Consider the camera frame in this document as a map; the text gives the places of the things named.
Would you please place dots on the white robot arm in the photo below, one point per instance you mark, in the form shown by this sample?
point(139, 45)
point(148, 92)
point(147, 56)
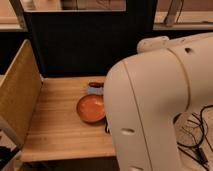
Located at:
point(144, 92)

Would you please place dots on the orange ceramic bowl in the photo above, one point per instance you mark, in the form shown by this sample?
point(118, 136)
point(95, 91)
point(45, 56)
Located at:
point(90, 108)

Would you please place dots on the black back panel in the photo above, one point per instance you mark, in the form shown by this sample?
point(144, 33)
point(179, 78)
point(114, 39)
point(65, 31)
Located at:
point(88, 43)

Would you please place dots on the wooden side panel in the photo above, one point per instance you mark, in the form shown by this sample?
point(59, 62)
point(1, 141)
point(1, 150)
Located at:
point(19, 90)

